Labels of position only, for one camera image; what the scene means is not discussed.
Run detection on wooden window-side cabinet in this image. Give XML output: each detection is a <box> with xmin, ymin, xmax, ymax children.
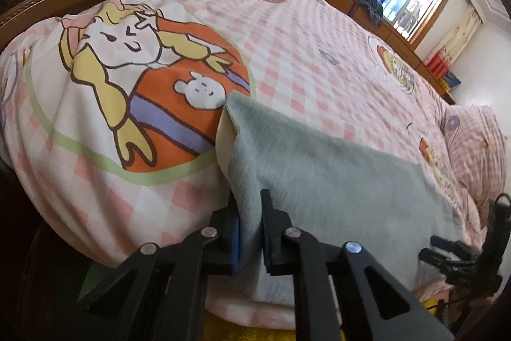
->
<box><xmin>325</xmin><ymin>0</ymin><xmax>455</xmax><ymax>105</ymax></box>

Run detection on pink checkered cartoon bedspread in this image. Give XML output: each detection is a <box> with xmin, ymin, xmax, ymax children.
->
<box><xmin>0</xmin><ymin>0</ymin><xmax>486</xmax><ymax>330</ymax></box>

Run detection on grey fleece pants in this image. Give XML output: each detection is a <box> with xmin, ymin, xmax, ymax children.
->
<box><xmin>217</xmin><ymin>92</ymin><xmax>463</xmax><ymax>306</ymax></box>

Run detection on dark clothes on cabinet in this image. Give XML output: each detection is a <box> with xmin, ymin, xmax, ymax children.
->
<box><xmin>348</xmin><ymin>0</ymin><xmax>384</xmax><ymax>27</ymax></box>

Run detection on blue book on cabinet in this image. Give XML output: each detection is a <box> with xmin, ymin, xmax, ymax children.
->
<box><xmin>439</xmin><ymin>71</ymin><xmax>461</xmax><ymax>92</ymax></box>

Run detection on pink checkered pillow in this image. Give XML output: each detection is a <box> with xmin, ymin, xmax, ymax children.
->
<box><xmin>443</xmin><ymin>105</ymin><xmax>507</xmax><ymax>225</ymax></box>

